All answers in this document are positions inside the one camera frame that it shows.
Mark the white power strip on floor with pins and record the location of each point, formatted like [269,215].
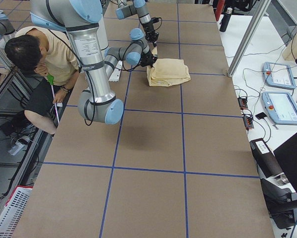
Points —
[18,146]

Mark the lower blue teach pendant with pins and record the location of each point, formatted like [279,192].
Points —
[280,107]

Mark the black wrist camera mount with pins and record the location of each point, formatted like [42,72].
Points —
[155,19]

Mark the orange black electronics board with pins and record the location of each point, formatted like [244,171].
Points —
[242,103]

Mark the white plastic basket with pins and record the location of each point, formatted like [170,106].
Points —
[13,210]

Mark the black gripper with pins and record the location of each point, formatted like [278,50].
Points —
[146,59]
[150,31]

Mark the beige long sleeve shirt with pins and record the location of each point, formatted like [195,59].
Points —
[167,72]

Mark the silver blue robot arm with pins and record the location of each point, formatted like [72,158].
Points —
[139,8]
[82,20]

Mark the black box with label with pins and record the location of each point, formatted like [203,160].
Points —
[265,159]

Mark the aluminium frame post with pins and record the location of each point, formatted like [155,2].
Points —
[253,25]

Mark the blue teach pendant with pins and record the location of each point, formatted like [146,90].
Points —
[280,107]
[278,75]

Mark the black monitor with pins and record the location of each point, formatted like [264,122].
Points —
[286,156]

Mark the upper blue teach pendant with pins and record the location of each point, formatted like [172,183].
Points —
[278,75]

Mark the black water bottle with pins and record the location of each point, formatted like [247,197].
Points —
[225,19]

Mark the person in beige shirt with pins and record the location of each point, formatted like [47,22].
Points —
[46,53]

